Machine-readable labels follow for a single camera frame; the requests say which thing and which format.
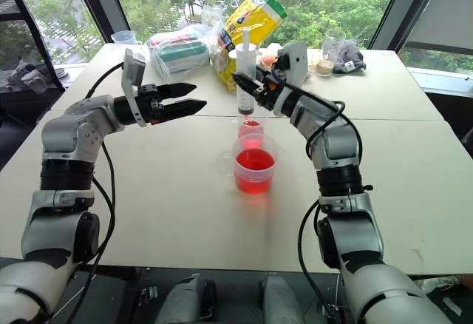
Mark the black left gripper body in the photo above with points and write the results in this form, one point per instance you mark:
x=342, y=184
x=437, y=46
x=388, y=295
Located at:
x=150, y=104

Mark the empty clear measuring cup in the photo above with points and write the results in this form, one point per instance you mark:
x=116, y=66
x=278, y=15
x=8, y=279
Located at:
x=123, y=38

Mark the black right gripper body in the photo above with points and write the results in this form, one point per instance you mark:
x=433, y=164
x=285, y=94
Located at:
x=268, y=87

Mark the grey rounded robot leg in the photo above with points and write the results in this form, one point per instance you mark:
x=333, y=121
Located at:
x=188, y=298
x=281, y=300

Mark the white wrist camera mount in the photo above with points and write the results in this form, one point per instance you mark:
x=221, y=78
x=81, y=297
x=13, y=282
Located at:
x=132, y=70
x=297, y=61

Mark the clear bag with boxes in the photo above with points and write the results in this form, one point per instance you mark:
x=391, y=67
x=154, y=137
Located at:
x=181, y=54

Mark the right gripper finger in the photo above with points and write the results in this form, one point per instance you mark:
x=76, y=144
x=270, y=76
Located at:
x=247, y=83

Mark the clear glass with grains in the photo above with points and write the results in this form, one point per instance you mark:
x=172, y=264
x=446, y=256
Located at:
x=329, y=57

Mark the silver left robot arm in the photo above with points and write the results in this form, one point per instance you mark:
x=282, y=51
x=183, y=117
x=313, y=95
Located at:
x=74, y=131

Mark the small cup with red liquid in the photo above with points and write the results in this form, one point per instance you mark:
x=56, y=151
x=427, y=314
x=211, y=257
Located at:
x=251, y=128

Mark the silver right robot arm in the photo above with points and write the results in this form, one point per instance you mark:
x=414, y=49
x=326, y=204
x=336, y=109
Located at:
x=340, y=142

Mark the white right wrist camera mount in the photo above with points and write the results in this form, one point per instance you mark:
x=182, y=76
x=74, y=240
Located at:
x=297, y=61

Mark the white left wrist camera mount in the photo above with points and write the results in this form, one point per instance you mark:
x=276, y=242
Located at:
x=132, y=70

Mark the dark window frame pillar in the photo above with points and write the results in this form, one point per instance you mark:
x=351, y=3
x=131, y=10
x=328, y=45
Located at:
x=99, y=2
x=399, y=6

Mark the brown egg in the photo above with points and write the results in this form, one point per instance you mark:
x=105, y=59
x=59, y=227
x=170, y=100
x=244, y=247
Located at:
x=269, y=60

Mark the small clear zip bag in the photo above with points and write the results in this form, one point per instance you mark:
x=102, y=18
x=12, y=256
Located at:
x=212, y=15

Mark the large cup with red liquid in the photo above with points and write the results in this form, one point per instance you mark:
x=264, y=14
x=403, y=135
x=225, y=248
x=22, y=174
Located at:
x=255, y=168

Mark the large clear plastic syringe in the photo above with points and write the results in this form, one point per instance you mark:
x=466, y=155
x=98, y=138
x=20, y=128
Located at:
x=245, y=59

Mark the dark grey cloth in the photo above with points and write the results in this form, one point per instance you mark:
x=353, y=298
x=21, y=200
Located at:
x=351, y=59

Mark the yellow snack bag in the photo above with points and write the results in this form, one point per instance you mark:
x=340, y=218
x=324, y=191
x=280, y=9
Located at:
x=251, y=17

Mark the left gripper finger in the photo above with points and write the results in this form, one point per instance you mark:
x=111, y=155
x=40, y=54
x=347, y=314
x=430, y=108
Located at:
x=184, y=108
x=177, y=89

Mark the black metal shelf frame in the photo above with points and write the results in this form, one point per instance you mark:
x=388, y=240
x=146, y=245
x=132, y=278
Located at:
x=22, y=9

